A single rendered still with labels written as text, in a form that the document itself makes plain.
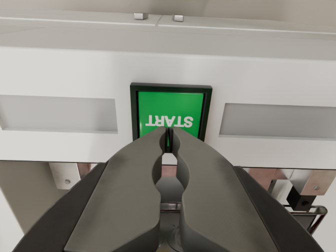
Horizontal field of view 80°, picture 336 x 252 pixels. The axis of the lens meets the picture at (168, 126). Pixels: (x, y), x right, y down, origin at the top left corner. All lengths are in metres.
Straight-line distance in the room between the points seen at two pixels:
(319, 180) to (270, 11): 0.97
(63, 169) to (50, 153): 0.09
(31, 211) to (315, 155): 0.30
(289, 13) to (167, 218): 1.10
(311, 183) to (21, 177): 0.34
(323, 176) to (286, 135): 0.14
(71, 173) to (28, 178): 0.04
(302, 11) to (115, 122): 1.18
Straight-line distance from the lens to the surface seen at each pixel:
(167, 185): 0.40
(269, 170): 0.29
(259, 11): 1.18
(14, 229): 0.29
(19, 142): 0.20
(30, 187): 0.28
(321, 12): 1.32
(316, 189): 0.34
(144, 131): 0.16
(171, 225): 0.35
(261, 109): 0.17
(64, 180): 0.30
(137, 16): 0.48
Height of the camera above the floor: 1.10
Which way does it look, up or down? 60 degrees down
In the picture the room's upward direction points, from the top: 179 degrees clockwise
